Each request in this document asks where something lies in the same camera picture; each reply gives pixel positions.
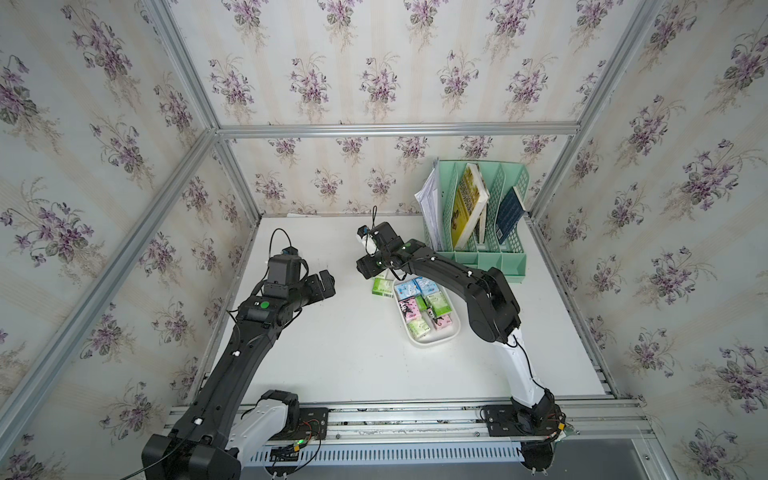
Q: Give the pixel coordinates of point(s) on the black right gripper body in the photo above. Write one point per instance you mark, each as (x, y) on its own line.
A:
(371, 264)

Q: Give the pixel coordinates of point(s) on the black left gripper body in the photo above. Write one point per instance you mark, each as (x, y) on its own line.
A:
(309, 290)

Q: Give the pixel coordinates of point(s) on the light blue tissue pack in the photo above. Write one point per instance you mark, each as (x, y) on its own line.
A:
(406, 289)
(426, 286)

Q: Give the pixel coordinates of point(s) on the white plastic storage box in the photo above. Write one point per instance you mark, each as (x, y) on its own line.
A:
(434, 337)

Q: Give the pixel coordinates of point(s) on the pink tissue pack top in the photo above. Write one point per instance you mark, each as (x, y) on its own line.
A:
(409, 309)

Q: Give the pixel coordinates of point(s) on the pink tissue pack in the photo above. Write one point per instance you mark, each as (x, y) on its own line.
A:
(409, 309)
(442, 322)

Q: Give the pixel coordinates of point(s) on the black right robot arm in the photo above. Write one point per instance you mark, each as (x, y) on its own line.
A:
(493, 310)

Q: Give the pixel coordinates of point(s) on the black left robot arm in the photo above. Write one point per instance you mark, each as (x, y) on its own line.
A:
(198, 445)

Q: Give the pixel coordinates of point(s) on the white paper stack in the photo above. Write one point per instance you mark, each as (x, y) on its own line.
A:
(428, 198)

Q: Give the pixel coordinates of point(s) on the yellow book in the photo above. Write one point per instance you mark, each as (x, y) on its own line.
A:
(470, 199)

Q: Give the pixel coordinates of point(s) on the mint green desk organizer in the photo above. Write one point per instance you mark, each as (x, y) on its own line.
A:
(502, 179)

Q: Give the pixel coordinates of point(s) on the dark blue notebook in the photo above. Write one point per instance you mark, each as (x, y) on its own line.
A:
(511, 210)

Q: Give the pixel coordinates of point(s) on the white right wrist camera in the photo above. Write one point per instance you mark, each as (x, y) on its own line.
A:
(367, 241)

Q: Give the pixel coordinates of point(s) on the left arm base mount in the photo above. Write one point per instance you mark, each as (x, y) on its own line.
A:
(304, 423)

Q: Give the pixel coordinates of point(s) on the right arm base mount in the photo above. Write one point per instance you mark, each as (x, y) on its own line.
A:
(519, 421)

